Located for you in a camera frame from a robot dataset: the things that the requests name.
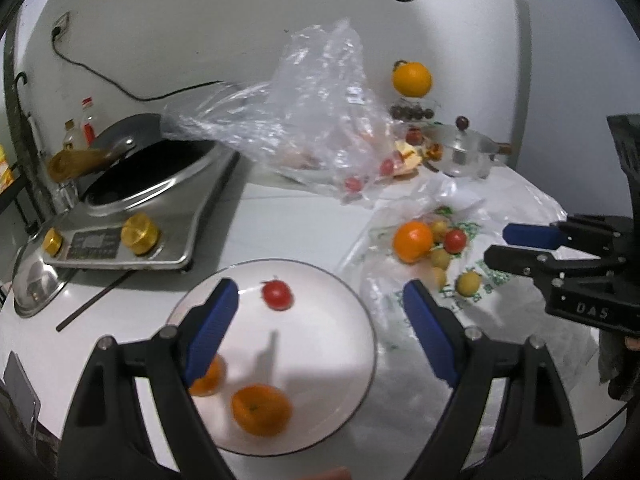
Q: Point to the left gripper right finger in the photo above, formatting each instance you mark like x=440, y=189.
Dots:
x=467, y=365

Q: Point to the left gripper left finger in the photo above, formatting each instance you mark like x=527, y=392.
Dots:
x=175, y=358

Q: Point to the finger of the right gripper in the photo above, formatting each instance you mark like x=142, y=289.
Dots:
x=550, y=233
x=541, y=267

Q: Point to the mandarin orange one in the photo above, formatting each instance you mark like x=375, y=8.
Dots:
x=212, y=380

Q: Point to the yellow longan fruit four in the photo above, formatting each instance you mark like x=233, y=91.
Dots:
x=468, y=283

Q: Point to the yellow longan fruit one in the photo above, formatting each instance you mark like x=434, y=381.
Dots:
x=438, y=278

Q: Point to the mandarin orange two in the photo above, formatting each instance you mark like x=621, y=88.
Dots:
x=261, y=410

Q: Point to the red cherry tomato three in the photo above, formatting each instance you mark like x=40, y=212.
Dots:
x=455, y=241

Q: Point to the yellow longan fruit two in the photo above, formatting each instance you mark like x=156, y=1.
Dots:
x=440, y=258

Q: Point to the red cherry tomato one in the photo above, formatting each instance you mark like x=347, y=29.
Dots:
x=277, y=295

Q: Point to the mandarin orange three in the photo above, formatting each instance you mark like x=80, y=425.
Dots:
x=413, y=241

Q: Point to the yellow longan fruit three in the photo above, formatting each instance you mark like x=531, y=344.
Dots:
x=439, y=229

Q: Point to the person thumb tip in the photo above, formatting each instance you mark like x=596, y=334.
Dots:
x=339, y=473

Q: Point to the black chopstick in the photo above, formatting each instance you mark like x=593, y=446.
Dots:
x=93, y=300

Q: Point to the flat printed plastic bag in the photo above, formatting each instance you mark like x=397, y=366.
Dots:
x=507, y=307

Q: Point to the white round plate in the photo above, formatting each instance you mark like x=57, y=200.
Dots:
x=321, y=353

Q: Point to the small steel lidded pot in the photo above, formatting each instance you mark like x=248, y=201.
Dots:
x=458, y=151

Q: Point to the steel induction cooker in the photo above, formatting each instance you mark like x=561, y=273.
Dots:
x=145, y=212

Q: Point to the steel pot lid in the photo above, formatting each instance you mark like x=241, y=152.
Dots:
x=35, y=284

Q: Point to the orange peel pile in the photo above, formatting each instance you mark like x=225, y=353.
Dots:
x=409, y=158

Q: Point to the tomato in clear bag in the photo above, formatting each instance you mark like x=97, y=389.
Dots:
x=353, y=185

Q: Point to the clear box of chestnuts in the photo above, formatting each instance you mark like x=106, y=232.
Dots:
x=407, y=109

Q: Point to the black metal rack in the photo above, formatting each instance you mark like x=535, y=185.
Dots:
x=10, y=195

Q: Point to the large orange on box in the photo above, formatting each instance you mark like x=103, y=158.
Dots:
x=411, y=79

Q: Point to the red cap bottle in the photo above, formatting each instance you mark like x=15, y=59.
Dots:
x=88, y=123

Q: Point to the yellow oil jug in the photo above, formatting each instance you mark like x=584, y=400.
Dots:
x=6, y=173

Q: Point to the clear crumpled plastic bag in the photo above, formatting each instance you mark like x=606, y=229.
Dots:
x=316, y=121

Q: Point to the black wok wooden handle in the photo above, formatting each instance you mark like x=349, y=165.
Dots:
x=123, y=138

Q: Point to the white wall socket left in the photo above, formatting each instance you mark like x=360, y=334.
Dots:
x=61, y=25

